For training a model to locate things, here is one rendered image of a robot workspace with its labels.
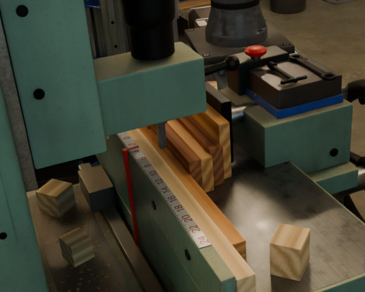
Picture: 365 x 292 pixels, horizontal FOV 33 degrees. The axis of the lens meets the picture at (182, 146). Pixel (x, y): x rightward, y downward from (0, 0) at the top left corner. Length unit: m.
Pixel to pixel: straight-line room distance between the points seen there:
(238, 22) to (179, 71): 0.77
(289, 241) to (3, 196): 0.28
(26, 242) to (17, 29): 0.21
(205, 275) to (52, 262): 0.32
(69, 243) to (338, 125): 0.39
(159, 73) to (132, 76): 0.03
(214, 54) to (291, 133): 0.65
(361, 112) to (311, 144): 2.20
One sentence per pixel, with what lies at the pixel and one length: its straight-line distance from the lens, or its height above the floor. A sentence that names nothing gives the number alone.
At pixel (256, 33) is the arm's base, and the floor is 0.84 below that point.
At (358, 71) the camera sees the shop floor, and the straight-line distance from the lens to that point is 3.50.
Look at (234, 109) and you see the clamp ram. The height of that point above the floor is 0.96.
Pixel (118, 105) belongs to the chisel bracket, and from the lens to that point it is 0.70.
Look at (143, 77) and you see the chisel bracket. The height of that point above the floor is 1.06.
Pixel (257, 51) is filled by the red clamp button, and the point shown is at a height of 1.02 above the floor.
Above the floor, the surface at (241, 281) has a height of 0.95.
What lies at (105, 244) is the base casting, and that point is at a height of 0.80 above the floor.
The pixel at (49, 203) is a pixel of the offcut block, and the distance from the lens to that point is 0.94.
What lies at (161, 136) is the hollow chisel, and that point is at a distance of 0.77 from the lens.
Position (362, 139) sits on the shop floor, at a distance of 2.80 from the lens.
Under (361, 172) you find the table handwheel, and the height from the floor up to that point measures 0.83.
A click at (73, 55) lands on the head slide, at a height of 1.12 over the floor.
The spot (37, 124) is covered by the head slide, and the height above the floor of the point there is 1.05.
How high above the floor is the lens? 1.32
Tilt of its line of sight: 29 degrees down
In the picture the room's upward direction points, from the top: 5 degrees counter-clockwise
